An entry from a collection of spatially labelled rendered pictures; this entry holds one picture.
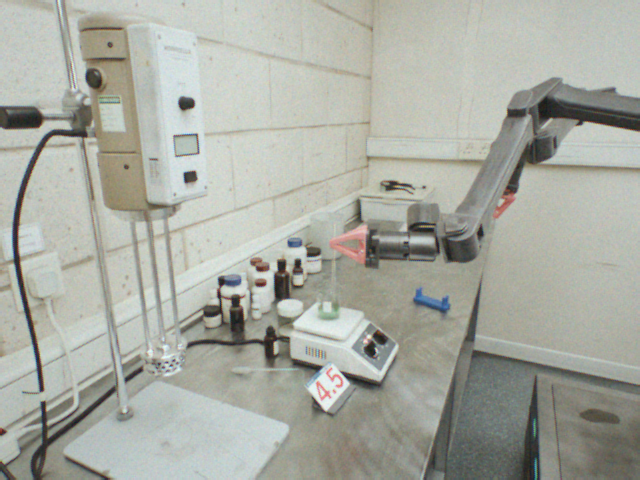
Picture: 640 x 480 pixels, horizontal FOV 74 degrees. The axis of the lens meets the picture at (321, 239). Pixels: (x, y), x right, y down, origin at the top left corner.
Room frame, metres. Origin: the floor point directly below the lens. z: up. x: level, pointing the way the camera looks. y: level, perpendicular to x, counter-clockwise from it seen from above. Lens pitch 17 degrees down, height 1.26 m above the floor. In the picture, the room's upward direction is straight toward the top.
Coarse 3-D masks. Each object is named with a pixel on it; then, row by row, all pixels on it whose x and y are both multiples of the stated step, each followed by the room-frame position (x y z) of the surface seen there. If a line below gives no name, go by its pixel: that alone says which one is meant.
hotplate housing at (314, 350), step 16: (304, 336) 0.78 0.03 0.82; (320, 336) 0.77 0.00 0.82; (352, 336) 0.77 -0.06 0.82; (304, 352) 0.77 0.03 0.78; (320, 352) 0.76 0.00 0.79; (336, 352) 0.74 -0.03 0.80; (352, 352) 0.73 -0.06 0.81; (320, 368) 0.76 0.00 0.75; (336, 368) 0.74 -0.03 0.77; (352, 368) 0.73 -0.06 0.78; (368, 368) 0.71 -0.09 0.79; (384, 368) 0.73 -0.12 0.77
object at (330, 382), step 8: (328, 368) 0.71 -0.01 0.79; (320, 376) 0.69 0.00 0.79; (328, 376) 0.69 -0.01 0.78; (336, 376) 0.70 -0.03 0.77; (312, 384) 0.66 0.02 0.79; (320, 384) 0.67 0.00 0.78; (328, 384) 0.68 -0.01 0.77; (336, 384) 0.69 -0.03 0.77; (344, 384) 0.70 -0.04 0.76; (320, 392) 0.66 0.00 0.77; (328, 392) 0.66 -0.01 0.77; (336, 392) 0.67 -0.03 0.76; (320, 400) 0.64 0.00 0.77; (328, 400) 0.65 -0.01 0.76
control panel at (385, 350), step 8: (368, 328) 0.82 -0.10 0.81; (376, 328) 0.83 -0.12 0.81; (360, 336) 0.78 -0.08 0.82; (352, 344) 0.75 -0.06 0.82; (360, 344) 0.76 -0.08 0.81; (376, 344) 0.78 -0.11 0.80; (384, 344) 0.79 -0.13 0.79; (392, 344) 0.80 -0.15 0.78; (360, 352) 0.73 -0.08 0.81; (384, 352) 0.77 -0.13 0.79; (368, 360) 0.72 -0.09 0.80; (376, 360) 0.73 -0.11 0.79; (384, 360) 0.74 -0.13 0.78; (376, 368) 0.71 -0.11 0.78
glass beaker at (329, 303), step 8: (320, 288) 0.81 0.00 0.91; (328, 288) 0.80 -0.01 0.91; (336, 288) 0.84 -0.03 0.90; (320, 296) 0.81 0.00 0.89; (328, 296) 0.80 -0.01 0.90; (336, 296) 0.80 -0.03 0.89; (320, 304) 0.81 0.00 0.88; (328, 304) 0.80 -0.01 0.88; (336, 304) 0.80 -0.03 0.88; (320, 312) 0.81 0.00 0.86; (328, 312) 0.80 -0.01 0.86; (336, 312) 0.80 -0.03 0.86; (320, 320) 0.80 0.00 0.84; (328, 320) 0.80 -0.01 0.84; (336, 320) 0.80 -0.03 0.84
